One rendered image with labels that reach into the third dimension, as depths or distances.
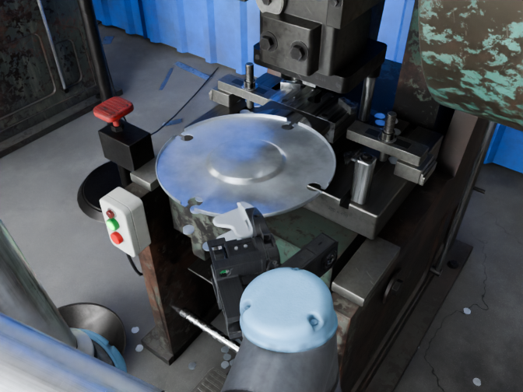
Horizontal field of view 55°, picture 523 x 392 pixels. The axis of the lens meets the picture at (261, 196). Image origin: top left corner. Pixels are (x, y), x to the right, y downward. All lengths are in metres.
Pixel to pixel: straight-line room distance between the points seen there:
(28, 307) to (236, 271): 0.24
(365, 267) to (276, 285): 0.48
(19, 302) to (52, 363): 0.26
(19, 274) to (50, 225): 1.37
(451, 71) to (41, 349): 0.40
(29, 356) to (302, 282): 0.20
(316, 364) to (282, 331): 0.04
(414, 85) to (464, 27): 0.67
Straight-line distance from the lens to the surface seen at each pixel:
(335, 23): 0.78
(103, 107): 1.06
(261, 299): 0.40
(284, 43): 0.85
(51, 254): 1.87
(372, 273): 0.87
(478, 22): 0.43
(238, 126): 0.91
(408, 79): 1.10
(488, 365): 1.62
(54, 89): 2.50
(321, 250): 0.62
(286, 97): 1.01
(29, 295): 0.63
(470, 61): 0.47
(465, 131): 1.16
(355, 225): 0.91
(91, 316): 1.61
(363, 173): 0.84
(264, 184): 0.77
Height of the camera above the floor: 1.30
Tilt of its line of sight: 42 degrees down
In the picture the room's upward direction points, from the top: straight up
